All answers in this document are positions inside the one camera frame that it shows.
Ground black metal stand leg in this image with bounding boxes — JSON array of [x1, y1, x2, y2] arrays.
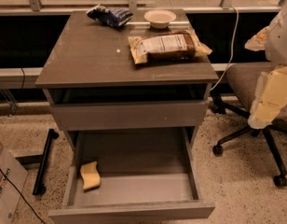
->
[[14, 128, 60, 196]]

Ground black cable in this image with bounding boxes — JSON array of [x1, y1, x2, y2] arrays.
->
[[0, 156, 47, 224]]

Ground packaged bread loaf bag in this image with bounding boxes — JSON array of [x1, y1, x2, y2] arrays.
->
[[128, 30, 212, 64]]

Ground yellow sponge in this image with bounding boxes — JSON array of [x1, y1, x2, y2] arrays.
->
[[80, 161, 101, 191]]

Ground grey office chair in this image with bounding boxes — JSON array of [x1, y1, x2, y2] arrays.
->
[[211, 62, 287, 188]]

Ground white cardboard box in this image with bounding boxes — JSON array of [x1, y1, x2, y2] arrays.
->
[[0, 142, 27, 224]]

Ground blue chip bag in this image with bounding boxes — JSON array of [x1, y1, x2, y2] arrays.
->
[[86, 5, 133, 28]]

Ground grey drawer cabinet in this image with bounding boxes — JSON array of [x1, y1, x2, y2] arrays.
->
[[34, 8, 219, 224]]

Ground closed grey top drawer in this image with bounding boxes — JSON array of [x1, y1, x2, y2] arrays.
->
[[50, 101, 208, 131]]

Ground open grey middle drawer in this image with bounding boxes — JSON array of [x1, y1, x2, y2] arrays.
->
[[48, 128, 214, 224]]

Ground white bowl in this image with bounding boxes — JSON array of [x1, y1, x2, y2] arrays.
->
[[143, 10, 176, 29]]

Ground white cable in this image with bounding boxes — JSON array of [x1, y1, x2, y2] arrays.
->
[[210, 5, 239, 91]]

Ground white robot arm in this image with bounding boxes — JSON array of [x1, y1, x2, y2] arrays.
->
[[245, 3, 287, 129]]

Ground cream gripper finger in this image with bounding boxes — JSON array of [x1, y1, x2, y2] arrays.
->
[[248, 66, 287, 129], [245, 26, 269, 51]]

